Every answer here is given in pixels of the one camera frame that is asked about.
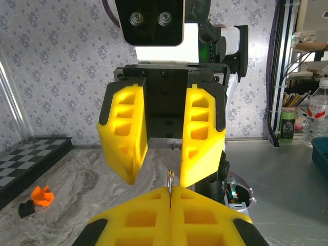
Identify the small black block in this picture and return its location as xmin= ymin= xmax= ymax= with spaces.
xmin=17 ymin=200 xmax=36 ymax=219

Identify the green pencil cup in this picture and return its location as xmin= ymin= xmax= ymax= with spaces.
xmin=279 ymin=106 xmax=300 ymax=144

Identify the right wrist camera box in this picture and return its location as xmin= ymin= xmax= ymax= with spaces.
xmin=114 ymin=0 xmax=200 ymax=65

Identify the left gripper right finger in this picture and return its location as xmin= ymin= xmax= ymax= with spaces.
xmin=170 ymin=186 xmax=269 ymax=246

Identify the white slotted cable duct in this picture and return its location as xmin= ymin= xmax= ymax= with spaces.
xmin=227 ymin=202 xmax=251 ymax=213

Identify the frame post with black cables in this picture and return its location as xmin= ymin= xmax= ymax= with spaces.
xmin=266 ymin=0 xmax=302 ymax=148

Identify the clear plastic water bottle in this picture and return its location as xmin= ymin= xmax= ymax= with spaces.
xmin=303 ymin=77 xmax=328 ymax=149

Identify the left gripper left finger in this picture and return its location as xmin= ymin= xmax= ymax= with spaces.
xmin=74 ymin=186 xmax=172 ymax=246

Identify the black grey chessboard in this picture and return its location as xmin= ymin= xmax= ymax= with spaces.
xmin=0 ymin=137 xmax=75 ymax=210

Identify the small circuit board with lights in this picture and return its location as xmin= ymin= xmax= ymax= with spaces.
xmin=225 ymin=176 xmax=243 ymax=206

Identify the shiny metal sheet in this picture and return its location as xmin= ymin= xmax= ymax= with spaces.
xmin=225 ymin=139 xmax=328 ymax=246

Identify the teal plastic bin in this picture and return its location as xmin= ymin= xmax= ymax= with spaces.
xmin=311 ymin=136 xmax=328 ymax=180

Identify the person's forearm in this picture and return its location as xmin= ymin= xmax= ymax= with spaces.
xmin=293 ymin=39 xmax=328 ymax=53

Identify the pink small object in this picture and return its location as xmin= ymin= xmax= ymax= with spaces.
xmin=294 ymin=119 xmax=307 ymax=133

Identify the orange plastic piece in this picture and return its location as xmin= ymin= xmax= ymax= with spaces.
xmin=30 ymin=184 xmax=55 ymax=208

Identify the metal keyring with chain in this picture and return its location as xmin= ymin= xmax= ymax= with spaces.
xmin=168 ymin=169 xmax=175 ymax=206

